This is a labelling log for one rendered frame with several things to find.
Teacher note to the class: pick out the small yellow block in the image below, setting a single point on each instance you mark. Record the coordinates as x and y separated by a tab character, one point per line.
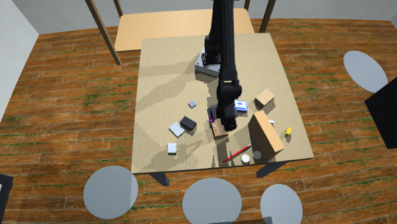
288	131

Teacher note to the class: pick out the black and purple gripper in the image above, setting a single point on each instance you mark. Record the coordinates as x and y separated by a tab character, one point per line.
213	115

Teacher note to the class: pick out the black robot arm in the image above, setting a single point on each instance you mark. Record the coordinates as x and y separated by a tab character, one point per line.
219	49

